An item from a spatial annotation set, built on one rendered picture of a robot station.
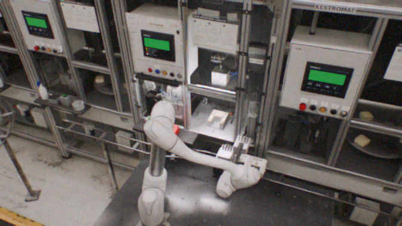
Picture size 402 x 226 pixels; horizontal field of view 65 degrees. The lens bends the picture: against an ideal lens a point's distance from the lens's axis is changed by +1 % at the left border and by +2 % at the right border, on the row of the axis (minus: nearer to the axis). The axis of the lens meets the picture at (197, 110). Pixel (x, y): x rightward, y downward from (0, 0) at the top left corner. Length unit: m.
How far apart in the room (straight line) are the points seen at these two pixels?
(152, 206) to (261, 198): 0.82
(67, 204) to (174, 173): 1.31
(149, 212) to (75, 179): 1.69
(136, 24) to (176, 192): 1.24
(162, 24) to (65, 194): 2.12
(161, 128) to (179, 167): 0.95
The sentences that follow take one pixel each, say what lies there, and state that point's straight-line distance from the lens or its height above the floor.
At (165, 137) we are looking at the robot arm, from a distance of 1.69.
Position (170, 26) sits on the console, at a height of 1.79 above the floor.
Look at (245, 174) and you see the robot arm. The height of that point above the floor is 1.20.
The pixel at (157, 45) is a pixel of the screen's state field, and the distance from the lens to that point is 2.21.
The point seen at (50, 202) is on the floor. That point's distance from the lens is 3.55.
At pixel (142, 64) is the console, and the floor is 1.45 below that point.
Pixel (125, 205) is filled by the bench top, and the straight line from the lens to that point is 2.42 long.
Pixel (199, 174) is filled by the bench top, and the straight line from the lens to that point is 2.53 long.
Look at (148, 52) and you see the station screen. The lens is 2.28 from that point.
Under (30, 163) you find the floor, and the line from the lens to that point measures 4.04.
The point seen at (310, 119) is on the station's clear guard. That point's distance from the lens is 2.22.
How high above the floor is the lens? 2.59
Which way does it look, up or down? 37 degrees down
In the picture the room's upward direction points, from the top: 1 degrees counter-clockwise
